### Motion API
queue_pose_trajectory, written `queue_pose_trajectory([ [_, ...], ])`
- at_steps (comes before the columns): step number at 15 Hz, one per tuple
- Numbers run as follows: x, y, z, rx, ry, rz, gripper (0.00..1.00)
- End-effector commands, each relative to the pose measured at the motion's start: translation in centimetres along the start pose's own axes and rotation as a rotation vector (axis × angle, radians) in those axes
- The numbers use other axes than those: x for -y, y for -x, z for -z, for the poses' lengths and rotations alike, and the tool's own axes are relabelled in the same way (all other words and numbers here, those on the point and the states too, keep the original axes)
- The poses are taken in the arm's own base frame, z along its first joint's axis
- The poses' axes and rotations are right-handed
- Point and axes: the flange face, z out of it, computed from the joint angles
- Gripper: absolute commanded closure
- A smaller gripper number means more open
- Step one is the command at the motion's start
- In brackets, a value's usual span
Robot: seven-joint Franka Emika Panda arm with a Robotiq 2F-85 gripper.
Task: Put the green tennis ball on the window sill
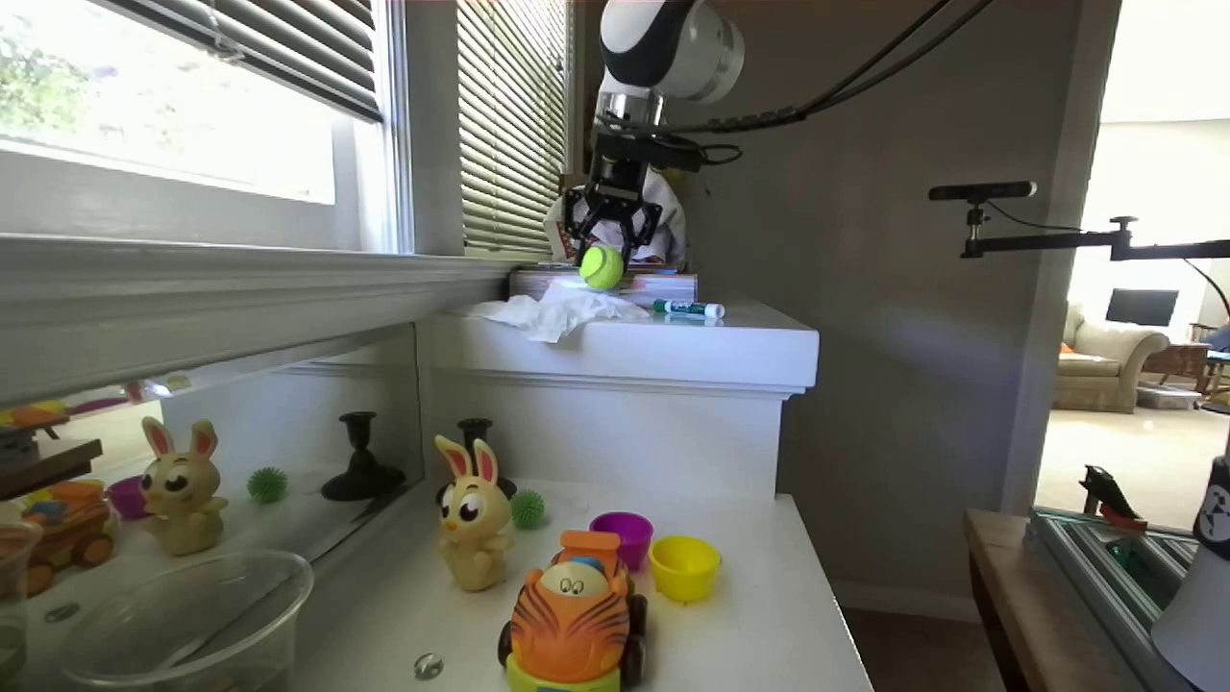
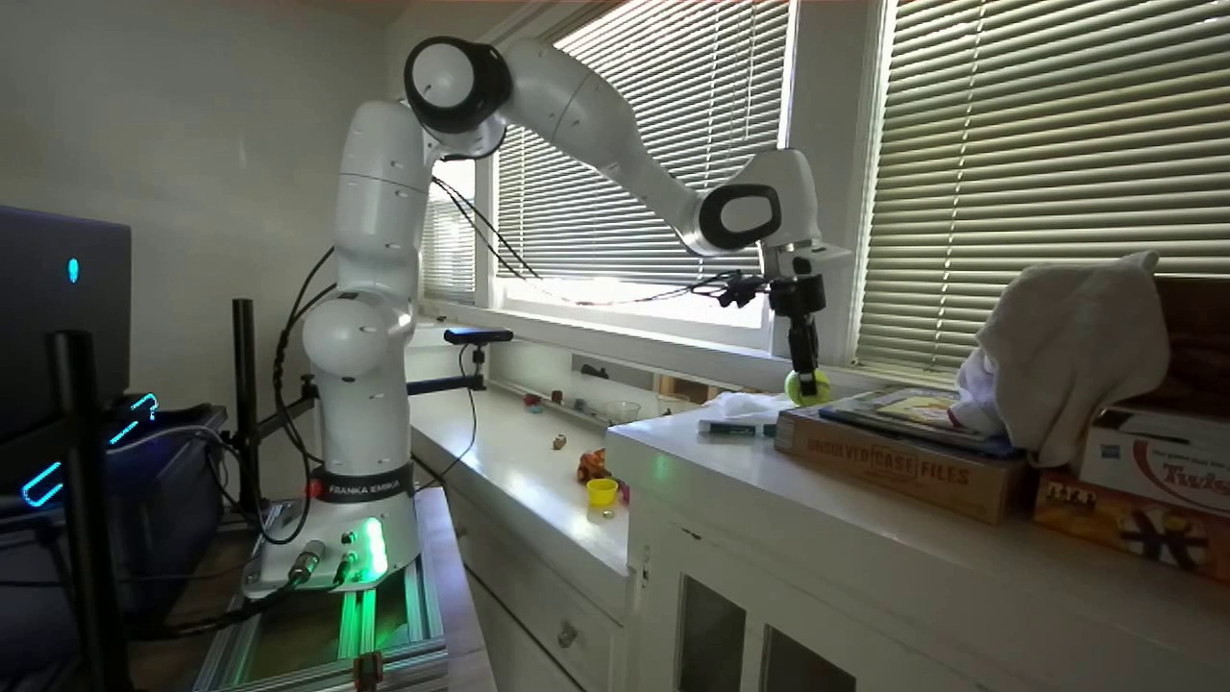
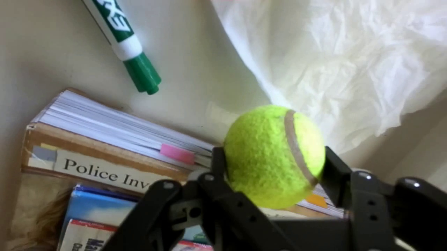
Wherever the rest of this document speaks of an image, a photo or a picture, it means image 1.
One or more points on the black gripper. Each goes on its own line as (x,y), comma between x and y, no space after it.
(633,174)

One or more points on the green tennis ball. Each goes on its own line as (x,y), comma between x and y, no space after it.
(602,265)

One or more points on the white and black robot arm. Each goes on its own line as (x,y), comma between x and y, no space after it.
(675,42)

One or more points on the narrow window blind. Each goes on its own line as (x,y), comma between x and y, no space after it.
(507,121)

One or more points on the wide window blind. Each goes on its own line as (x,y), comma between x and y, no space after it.
(280,42)

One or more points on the white window sill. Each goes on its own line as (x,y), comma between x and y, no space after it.
(216,300)

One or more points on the stack of books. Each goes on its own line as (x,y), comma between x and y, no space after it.
(659,282)

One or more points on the crumpled white cloth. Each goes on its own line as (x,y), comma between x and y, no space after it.
(557,314)

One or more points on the teal marker pen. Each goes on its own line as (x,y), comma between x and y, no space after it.
(685,308)

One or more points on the white shelf cabinet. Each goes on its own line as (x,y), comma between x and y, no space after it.
(638,399)

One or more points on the green pom-pom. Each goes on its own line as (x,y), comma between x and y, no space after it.
(527,509)

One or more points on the purple plastic egg half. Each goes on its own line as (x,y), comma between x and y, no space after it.
(625,531)

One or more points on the yellow bunny toy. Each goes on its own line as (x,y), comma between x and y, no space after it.
(469,520)

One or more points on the yellow plastic egg half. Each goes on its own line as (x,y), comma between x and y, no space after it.
(685,566)

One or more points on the orange tiger toy car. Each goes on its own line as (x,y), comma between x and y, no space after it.
(572,620)

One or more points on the small glass marble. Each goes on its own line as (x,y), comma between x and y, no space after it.
(428,668)

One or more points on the beige sofa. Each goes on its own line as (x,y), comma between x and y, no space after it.
(1109,365)

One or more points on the dark monitor screen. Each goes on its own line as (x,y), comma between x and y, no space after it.
(1144,305)

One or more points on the brown wooden table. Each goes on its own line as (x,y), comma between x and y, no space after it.
(1004,590)

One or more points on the red black bird figurine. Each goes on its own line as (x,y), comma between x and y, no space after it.
(1109,500)

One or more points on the clear plastic bowl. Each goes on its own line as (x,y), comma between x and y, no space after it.
(193,627)

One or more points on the grey green tray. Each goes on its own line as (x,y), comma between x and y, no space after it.
(1114,579)

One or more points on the white cone object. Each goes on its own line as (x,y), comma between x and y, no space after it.
(1201,602)

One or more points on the black bar camera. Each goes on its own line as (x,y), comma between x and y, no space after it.
(980,191)

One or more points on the wall mirror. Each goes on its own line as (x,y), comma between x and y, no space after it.
(280,409)

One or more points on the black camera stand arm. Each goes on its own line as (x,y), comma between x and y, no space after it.
(1089,240)

